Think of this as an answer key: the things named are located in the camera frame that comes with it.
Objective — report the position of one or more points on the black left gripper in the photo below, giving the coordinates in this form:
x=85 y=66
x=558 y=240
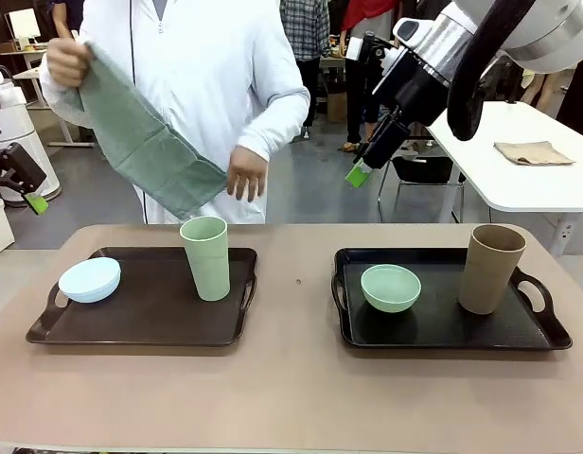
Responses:
x=17 y=163

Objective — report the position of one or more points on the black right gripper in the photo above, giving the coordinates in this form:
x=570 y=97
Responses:
x=414 y=85

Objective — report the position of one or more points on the green cloth mat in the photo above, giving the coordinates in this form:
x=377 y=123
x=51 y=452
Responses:
x=145 y=146

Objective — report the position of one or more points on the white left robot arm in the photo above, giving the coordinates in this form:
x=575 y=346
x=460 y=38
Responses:
x=17 y=127

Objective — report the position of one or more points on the person's left forearm white sleeve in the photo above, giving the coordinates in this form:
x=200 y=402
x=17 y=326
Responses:
x=277 y=118

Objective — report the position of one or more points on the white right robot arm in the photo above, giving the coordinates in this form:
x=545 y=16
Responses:
x=552 y=28

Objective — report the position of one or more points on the brown plastic tray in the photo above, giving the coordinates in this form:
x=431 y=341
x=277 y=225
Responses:
x=145 y=324

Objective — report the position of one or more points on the black plastic tray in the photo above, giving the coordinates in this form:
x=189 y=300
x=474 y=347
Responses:
x=438 y=331

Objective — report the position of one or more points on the person's left hand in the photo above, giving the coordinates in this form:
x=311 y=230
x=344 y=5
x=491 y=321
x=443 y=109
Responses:
x=248 y=172

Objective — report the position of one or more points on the person's right hand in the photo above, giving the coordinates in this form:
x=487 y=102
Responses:
x=66 y=61

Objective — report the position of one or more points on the black metal chair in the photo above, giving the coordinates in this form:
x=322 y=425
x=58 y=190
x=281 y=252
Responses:
x=424 y=170

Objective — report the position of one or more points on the bystander in red top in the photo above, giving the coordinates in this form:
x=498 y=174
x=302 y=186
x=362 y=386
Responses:
x=362 y=94

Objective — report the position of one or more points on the cardboard box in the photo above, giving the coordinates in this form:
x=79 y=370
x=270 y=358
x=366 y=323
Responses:
x=337 y=106

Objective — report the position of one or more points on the light blue bowl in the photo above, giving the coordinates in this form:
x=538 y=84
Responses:
x=89 y=281

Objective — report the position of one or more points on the grey background desk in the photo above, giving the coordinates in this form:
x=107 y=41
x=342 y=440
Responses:
x=59 y=75

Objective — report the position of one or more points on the white background table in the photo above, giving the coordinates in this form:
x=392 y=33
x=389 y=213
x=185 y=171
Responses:
x=509 y=184

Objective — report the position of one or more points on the bystander in plaid shirt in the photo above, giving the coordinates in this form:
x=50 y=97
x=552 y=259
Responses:
x=303 y=33

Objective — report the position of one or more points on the beige folded cloth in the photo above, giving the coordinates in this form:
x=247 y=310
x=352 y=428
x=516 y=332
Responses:
x=533 y=152

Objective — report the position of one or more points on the green bowl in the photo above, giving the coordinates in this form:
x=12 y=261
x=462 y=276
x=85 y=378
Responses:
x=391 y=295

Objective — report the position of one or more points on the brown tall cup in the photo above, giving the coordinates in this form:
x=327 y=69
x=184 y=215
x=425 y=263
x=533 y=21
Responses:
x=488 y=274

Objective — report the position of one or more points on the green tall cup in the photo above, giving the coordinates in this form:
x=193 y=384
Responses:
x=207 y=265

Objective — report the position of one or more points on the white monitor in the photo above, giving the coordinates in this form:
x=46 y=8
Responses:
x=22 y=26

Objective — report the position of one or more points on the person torso white jacket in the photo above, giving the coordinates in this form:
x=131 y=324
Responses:
x=192 y=94

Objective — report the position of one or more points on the bystander in dark clothes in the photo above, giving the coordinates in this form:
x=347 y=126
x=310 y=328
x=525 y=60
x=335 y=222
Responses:
x=66 y=16

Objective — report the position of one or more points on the bystander in black trousers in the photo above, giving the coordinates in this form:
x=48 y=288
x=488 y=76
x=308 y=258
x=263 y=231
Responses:
x=577 y=99

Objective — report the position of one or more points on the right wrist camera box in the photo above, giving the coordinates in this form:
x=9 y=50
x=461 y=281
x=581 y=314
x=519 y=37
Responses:
x=362 y=47

